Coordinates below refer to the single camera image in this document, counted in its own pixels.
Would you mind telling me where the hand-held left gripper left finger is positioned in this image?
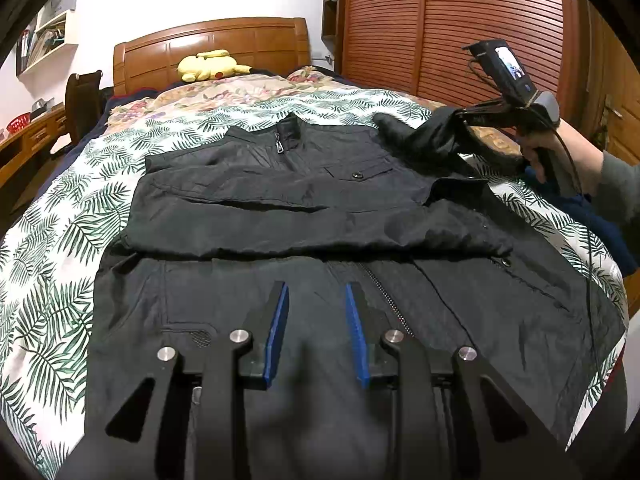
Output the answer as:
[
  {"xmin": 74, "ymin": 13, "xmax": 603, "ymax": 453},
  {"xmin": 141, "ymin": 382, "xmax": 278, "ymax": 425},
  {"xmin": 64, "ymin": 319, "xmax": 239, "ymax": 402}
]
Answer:
[{"xmin": 55, "ymin": 281, "xmax": 291, "ymax": 480}]

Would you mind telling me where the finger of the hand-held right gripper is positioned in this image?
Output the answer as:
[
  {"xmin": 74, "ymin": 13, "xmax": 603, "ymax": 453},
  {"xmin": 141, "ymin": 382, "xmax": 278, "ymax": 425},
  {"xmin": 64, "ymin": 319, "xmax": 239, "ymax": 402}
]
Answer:
[{"xmin": 452, "ymin": 97, "xmax": 526, "ymax": 128}]

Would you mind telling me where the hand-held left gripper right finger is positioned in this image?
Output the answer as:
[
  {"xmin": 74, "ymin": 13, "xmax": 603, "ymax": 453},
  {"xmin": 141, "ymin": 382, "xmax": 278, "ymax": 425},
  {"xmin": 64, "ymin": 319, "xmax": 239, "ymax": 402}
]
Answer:
[{"xmin": 344, "ymin": 281, "xmax": 585, "ymax": 480}]

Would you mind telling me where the black jacket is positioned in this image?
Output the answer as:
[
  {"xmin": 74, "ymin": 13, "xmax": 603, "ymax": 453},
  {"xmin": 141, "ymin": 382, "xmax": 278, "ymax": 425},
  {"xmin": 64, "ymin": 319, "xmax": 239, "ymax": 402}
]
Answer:
[{"xmin": 82, "ymin": 107, "xmax": 629, "ymax": 480}]

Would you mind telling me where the person's right hand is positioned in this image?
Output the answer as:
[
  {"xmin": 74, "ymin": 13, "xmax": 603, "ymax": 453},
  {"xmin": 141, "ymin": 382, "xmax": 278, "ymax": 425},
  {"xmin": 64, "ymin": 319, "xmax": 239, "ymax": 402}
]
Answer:
[{"xmin": 519, "ymin": 120, "xmax": 608, "ymax": 197}]

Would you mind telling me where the wooden door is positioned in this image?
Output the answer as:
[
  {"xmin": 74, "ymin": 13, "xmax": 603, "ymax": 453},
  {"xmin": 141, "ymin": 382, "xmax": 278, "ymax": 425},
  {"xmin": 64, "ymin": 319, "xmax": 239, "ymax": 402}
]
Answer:
[{"xmin": 584, "ymin": 7, "xmax": 640, "ymax": 166}]

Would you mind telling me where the wooden slatted wardrobe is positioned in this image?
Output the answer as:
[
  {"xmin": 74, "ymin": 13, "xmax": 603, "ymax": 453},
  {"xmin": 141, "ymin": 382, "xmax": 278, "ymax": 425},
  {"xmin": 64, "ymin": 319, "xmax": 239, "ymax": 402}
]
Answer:
[{"xmin": 340, "ymin": 0, "xmax": 601, "ymax": 128}]

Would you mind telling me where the blue garment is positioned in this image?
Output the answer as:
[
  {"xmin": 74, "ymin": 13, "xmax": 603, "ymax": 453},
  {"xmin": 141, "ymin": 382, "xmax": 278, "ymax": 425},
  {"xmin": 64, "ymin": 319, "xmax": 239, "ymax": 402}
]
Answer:
[{"xmin": 520, "ymin": 170, "xmax": 632, "ymax": 283}]

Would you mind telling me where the wooden cubby shelf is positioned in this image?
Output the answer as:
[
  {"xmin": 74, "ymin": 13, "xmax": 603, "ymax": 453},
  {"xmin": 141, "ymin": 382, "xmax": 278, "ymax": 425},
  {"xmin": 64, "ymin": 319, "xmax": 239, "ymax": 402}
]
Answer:
[{"xmin": 321, "ymin": 0, "xmax": 347, "ymax": 42}]

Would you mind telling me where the bed with leaf-print cover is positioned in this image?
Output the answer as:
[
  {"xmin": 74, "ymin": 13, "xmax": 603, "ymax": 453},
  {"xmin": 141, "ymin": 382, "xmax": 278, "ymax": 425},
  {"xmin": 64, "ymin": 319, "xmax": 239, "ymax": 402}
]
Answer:
[{"xmin": 0, "ymin": 87, "xmax": 632, "ymax": 480}]

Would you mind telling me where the floral pillow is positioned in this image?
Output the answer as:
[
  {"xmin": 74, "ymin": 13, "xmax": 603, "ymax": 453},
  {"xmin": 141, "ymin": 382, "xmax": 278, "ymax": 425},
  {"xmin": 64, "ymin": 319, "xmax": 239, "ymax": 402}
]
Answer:
[{"xmin": 105, "ymin": 66, "xmax": 451, "ymax": 133}]

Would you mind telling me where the wooden headboard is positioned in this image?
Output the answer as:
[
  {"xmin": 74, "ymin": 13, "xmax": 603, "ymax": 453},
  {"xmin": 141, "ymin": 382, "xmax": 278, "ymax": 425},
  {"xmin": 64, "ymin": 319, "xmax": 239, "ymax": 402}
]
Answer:
[{"xmin": 112, "ymin": 16, "xmax": 314, "ymax": 97}]

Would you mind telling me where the yellow plush toy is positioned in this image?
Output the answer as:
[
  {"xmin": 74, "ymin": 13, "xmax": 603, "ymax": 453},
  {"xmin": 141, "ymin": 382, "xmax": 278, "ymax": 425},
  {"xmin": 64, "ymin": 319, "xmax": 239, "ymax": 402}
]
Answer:
[{"xmin": 177, "ymin": 49, "xmax": 253, "ymax": 84}]

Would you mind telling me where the dark chair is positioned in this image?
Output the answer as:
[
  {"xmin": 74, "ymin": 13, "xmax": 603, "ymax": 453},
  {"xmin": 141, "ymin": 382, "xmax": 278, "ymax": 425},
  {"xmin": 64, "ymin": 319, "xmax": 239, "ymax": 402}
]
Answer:
[{"xmin": 50, "ymin": 70, "xmax": 104, "ymax": 157}]

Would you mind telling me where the wooden desk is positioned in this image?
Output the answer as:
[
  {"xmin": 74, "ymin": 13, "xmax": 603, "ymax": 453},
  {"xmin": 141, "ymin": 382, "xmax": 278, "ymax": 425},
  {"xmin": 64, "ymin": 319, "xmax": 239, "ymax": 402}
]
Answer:
[{"xmin": 0, "ymin": 104, "xmax": 69, "ymax": 197}]

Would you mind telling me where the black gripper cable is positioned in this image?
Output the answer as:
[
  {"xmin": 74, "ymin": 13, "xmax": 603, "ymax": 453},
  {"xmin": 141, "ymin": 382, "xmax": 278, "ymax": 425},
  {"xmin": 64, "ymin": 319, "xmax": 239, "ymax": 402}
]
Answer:
[{"xmin": 547, "ymin": 120, "xmax": 610, "ymax": 378}]

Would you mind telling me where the white wall shelf with books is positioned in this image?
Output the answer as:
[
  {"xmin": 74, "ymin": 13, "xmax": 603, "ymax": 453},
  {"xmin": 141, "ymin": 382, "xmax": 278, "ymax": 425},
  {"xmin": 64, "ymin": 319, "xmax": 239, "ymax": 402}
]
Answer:
[{"xmin": 15, "ymin": 7, "xmax": 82, "ymax": 79}]

